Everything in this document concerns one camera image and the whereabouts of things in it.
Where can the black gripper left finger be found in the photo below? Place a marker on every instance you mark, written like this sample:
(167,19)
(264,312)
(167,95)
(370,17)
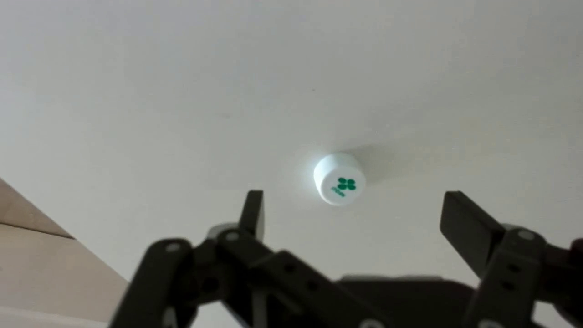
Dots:
(251,215)

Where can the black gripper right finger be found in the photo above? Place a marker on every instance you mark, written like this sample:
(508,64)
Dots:
(472,232)

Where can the white bottle cap green logo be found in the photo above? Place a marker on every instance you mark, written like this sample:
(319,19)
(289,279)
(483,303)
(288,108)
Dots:
(339,179)

